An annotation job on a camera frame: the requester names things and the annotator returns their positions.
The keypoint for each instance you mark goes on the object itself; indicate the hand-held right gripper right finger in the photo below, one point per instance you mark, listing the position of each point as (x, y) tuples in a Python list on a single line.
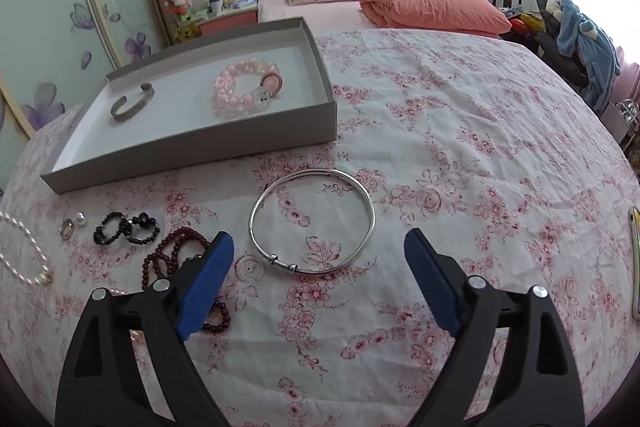
[(430, 277)]

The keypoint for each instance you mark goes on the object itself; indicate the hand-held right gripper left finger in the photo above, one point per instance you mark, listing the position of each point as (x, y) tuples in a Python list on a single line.
[(210, 277)]

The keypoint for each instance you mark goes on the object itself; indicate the thin silver bangle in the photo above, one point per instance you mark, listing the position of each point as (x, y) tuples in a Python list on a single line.
[(283, 265)]

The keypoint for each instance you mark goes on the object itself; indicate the grey shallow cardboard box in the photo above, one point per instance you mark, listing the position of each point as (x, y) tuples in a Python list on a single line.
[(190, 144)]

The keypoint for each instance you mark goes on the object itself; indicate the pearl stud earring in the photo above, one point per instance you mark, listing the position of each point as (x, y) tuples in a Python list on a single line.
[(80, 219)]

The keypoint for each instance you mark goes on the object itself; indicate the white pearl strand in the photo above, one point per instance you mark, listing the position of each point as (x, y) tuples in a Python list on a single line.
[(37, 248)]

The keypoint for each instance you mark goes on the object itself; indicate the pink floral bed sheet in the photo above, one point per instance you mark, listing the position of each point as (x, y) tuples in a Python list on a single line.
[(450, 132)]

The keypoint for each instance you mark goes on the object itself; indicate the smartphone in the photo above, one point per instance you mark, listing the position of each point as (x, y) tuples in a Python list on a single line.
[(636, 257)]

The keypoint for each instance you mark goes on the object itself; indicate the yellow green plush toy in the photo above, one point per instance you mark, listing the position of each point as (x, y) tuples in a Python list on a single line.
[(186, 24)]

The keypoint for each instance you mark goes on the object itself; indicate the pink nightstand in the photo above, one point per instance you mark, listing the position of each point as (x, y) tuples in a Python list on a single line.
[(230, 19)]

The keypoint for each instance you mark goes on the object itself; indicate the orange pillow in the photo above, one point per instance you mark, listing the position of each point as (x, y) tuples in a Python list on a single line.
[(435, 9)]

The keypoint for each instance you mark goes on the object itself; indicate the white mug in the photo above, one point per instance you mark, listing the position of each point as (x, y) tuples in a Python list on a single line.
[(216, 7)]

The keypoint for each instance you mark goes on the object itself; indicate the blue plush garment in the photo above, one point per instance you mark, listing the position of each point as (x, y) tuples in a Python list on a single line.
[(590, 52)]

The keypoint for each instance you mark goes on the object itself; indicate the plain pink mattress sheet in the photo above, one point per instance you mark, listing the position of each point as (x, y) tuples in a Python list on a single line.
[(310, 12)]

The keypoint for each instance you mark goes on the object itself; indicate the black padded chair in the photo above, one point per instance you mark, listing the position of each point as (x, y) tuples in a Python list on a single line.
[(547, 14)]

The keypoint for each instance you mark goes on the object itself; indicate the flower-printed wardrobe doors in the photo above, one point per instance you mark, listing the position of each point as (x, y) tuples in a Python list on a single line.
[(50, 7)]

